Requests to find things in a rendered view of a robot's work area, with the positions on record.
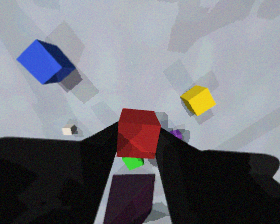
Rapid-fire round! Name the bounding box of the blue block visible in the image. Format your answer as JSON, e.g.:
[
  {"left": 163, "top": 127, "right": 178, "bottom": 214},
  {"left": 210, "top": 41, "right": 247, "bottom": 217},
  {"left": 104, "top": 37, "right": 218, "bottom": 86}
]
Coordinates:
[{"left": 16, "top": 39, "right": 76, "bottom": 85}]

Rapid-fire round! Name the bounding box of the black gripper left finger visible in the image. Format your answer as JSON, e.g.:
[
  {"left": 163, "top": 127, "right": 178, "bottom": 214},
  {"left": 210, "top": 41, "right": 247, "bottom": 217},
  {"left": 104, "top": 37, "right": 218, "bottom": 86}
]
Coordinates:
[{"left": 0, "top": 121, "right": 119, "bottom": 224}]

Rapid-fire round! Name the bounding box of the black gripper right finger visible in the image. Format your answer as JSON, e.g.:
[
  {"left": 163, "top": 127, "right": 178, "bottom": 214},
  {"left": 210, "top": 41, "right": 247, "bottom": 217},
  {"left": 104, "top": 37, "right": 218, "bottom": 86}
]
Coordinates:
[{"left": 155, "top": 127, "right": 280, "bottom": 224}]

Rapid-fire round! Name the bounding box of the small purple block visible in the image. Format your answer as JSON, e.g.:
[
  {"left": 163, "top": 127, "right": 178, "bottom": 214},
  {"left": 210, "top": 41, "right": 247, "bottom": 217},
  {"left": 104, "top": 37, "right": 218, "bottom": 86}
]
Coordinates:
[{"left": 170, "top": 130, "right": 182, "bottom": 140}]

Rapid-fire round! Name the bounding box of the red block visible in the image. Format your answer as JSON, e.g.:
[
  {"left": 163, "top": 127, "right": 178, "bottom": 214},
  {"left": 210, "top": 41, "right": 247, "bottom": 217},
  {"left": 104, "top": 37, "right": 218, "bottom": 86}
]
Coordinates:
[{"left": 117, "top": 108, "right": 161, "bottom": 159}]

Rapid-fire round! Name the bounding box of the green block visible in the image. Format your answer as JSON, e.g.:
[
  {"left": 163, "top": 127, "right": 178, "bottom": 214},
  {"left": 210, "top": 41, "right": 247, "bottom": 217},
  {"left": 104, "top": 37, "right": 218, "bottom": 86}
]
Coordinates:
[{"left": 122, "top": 157, "right": 144, "bottom": 170}]

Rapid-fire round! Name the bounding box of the yellow block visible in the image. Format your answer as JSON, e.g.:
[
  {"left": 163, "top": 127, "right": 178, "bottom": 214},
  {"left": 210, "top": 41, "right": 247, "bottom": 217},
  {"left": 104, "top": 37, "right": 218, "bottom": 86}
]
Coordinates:
[{"left": 180, "top": 85, "right": 216, "bottom": 116}]

